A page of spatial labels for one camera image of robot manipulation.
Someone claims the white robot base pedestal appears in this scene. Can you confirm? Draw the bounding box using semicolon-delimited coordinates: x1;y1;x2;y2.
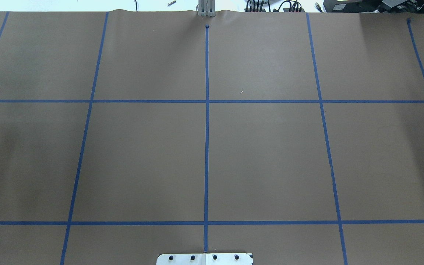
156;252;254;265

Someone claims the aluminium frame post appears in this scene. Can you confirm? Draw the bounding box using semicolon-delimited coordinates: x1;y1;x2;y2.
197;0;216;17

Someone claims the black equipment box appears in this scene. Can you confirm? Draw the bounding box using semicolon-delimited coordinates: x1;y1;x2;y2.
323;0;424;14

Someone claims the brown paper table cover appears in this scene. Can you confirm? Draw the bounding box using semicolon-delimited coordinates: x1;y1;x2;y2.
0;10;424;265

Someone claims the black power strip with plugs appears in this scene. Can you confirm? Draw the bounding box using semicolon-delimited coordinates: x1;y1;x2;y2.
243;0;305;13

